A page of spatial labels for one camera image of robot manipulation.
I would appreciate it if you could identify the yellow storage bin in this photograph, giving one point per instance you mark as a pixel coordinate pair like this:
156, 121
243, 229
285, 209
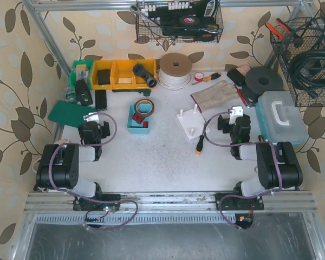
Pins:
121, 74

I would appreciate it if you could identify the top wire basket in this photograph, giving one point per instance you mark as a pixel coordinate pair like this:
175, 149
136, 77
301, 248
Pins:
170, 22

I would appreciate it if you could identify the black disc spool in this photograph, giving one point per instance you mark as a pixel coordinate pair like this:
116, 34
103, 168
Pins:
259, 80

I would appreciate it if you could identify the green storage bin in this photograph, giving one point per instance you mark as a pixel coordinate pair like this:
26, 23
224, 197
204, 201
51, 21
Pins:
81, 70

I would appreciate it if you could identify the blue clear toolbox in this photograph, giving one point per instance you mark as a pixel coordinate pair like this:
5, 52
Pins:
279, 120

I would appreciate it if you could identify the black rectangular block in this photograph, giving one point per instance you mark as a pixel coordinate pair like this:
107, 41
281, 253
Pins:
101, 100

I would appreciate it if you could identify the black tape roll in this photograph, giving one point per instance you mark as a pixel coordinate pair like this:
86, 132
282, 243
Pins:
188, 21

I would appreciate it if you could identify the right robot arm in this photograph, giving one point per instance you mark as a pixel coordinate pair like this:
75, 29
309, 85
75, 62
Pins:
277, 164

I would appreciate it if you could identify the white peg base plate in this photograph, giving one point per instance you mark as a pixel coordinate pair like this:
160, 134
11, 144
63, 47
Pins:
192, 122

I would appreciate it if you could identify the blue plastic tray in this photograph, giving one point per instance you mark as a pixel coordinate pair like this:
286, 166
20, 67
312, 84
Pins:
137, 124

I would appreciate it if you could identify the black orange screwdriver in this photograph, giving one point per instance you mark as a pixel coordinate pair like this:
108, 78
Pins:
199, 146

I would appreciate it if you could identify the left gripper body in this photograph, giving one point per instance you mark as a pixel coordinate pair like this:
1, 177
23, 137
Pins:
105, 129

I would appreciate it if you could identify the white cable spool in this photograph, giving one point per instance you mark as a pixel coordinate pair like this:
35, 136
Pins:
175, 71

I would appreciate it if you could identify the brown tape roll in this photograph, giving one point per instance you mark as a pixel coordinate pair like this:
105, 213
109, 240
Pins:
144, 108

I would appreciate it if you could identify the green cutting mat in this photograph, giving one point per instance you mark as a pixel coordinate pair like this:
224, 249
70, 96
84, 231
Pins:
69, 114

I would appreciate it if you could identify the black box in bin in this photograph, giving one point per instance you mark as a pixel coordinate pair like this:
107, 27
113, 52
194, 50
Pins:
104, 76

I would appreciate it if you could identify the orange handled pliers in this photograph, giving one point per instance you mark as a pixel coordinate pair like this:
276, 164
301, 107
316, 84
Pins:
276, 30

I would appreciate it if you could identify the dark grey pipe fitting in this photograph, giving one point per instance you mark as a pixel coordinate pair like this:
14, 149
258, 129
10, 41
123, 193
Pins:
140, 71

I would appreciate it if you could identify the red spring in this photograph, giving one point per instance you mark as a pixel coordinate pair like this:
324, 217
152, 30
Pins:
137, 119

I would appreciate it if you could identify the beige work glove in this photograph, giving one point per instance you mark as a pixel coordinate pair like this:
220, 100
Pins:
216, 95

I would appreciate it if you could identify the right wire basket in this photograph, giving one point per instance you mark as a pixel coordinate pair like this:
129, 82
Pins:
301, 55

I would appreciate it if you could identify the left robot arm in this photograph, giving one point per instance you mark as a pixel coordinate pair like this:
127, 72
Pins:
63, 171

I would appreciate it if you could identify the silver wrench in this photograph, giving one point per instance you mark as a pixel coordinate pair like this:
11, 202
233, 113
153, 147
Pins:
135, 10

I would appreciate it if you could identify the wire basket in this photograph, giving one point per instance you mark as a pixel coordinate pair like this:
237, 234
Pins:
301, 55
170, 22

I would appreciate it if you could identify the black green meter device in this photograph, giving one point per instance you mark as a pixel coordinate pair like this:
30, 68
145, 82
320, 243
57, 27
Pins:
83, 94

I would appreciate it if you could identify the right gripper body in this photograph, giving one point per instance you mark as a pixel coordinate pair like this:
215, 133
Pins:
222, 123

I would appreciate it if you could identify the red white tape roll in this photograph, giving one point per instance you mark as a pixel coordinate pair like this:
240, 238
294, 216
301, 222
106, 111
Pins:
198, 77

